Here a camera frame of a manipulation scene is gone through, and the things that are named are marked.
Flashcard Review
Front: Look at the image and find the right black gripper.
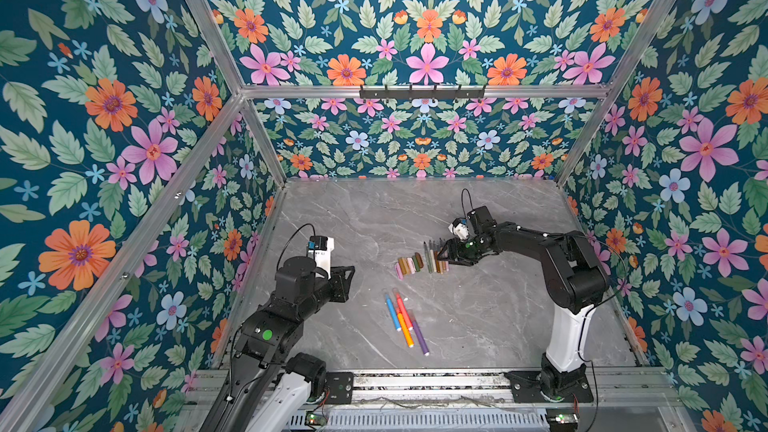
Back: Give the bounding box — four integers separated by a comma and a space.
436, 235, 486, 264

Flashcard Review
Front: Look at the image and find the dark green brown marker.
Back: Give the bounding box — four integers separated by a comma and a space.
423, 241, 433, 273

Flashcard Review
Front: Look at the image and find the ochre pen cap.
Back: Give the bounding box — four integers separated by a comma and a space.
398, 257, 410, 276

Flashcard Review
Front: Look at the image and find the purple marker pen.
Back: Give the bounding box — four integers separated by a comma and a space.
409, 312, 430, 356

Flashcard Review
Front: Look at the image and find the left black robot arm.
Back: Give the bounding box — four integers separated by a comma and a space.
201, 256, 356, 431

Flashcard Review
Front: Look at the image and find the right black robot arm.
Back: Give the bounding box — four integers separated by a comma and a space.
437, 206, 609, 397

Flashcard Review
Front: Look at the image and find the red marker pen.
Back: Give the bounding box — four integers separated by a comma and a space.
394, 291, 414, 331

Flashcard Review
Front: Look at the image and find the blue marker pen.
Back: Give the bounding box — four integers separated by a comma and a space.
384, 293, 402, 332

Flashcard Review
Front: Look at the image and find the orange marker pen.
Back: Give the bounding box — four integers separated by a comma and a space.
396, 312, 414, 348

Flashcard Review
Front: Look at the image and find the black hook bar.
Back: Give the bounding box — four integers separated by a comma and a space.
358, 84, 486, 102

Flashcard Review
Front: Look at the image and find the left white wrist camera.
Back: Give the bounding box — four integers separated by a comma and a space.
307, 235, 335, 280

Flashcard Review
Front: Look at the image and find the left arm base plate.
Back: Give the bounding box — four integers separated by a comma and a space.
312, 371, 355, 405

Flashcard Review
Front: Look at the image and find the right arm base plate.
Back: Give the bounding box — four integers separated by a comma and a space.
504, 366, 595, 404

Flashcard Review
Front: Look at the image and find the white vented cable duct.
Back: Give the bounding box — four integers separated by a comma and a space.
281, 409, 550, 431

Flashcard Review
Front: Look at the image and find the aluminium front rail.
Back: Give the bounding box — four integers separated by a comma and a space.
185, 368, 679, 409

